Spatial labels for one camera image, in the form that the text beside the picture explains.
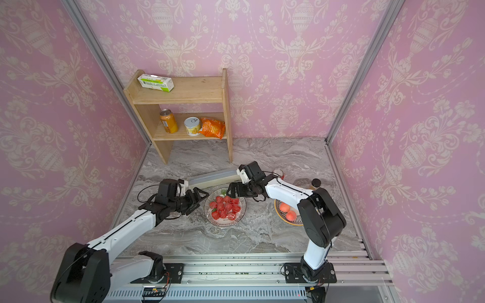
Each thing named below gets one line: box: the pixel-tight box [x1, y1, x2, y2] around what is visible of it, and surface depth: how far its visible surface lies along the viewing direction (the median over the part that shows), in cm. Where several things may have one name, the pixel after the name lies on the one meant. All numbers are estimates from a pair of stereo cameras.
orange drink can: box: [159, 108, 179, 134], surface depth 91 cm
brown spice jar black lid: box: [311, 178, 322, 188], surface depth 92 cm
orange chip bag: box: [198, 117, 226, 140], surface depth 93 cm
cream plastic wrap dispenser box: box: [186, 169, 242, 190], surface depth 100 cm
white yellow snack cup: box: [183, 116, 202, 137], surface depth 94 cm
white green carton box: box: [137, 73, 175, 93], surface depth 81 cm
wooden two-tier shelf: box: [123, 68, 234, 165], surface depth 83 cm
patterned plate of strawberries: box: [203, 187, 247, 228], surface depth 89 cm
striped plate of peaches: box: [274, 198, 304, 226], surface depth 89 cm
